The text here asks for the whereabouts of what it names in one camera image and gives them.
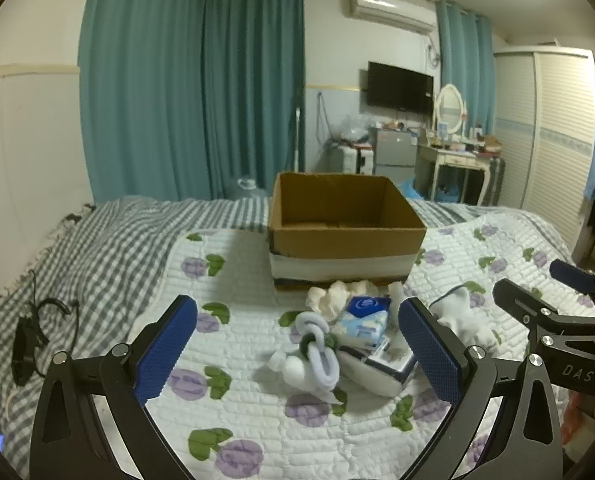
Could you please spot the blue plastic bag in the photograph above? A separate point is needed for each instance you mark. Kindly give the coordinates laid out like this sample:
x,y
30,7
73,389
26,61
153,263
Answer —
x,y
408,189

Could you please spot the white suitcase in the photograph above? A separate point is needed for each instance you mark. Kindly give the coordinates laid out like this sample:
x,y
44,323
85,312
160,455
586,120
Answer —
x,y
349,160

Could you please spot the narrow teal curtain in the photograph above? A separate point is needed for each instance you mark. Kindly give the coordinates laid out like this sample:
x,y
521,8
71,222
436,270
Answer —
x,y
465,60

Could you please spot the white floral quilt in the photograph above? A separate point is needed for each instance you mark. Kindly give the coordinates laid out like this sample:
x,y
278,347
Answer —
x,y
257,440

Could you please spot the white air conditioner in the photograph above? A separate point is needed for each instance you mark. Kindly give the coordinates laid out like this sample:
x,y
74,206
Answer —
x,y
392,10

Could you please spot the white louvred wardrobe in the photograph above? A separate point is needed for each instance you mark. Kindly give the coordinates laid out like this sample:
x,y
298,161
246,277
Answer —
x,y
547,150

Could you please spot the white oval mirror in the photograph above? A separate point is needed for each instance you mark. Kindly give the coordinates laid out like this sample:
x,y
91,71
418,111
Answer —
x,y
449,107

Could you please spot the wide teal curtain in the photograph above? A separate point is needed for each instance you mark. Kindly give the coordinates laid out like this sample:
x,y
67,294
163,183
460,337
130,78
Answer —
x,y
142,85

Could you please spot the blue plastic basket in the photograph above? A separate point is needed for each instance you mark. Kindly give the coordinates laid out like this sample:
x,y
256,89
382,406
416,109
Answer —
x,y
449,193

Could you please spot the black wall television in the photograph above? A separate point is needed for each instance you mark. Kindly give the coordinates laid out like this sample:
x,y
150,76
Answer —
x,y
400,87

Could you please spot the silver mini fridge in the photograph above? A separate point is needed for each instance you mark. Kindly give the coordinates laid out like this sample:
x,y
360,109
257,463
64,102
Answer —
x,y
392,152

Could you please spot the cream socks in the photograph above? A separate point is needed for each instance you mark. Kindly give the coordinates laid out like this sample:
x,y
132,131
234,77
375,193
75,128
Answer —
x,y
327,297

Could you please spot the clear plastic bag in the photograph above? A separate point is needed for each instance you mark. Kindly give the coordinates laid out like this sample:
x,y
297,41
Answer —
x,y
355,127

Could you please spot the light blue hanging garment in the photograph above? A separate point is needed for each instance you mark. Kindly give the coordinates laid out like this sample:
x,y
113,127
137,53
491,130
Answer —
x,y
593,160

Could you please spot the white mop pole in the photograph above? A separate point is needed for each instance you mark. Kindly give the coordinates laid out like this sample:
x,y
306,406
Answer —
x,y
297,140

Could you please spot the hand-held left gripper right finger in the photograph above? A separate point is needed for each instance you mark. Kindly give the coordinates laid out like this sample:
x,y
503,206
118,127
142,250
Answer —
x,y
427,355

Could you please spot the brown cardboard box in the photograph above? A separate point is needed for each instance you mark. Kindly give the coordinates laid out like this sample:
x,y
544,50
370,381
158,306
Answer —
x,y
327,255

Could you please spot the white dressing table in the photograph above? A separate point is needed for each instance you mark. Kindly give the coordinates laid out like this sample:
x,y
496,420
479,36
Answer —
x,y
452,160

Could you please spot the white and blue sock bundle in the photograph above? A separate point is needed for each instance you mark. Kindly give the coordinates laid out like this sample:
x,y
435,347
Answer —
x,y
322,355

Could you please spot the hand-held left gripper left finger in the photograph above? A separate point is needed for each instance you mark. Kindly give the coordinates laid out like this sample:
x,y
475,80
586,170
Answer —
x,y
167,350

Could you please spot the clear water jug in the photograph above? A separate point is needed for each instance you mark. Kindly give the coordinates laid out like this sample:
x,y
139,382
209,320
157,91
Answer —
x,y
250,189

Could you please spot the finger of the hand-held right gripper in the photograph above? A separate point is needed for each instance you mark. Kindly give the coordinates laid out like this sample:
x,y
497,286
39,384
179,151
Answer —
x,y
527,305
572,275

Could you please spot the teal corner curtain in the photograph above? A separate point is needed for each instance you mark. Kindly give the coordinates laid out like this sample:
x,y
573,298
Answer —
x,y
252,85

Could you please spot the person's right hand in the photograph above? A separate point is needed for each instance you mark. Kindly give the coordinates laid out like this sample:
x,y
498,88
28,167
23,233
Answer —
x,y
580,422

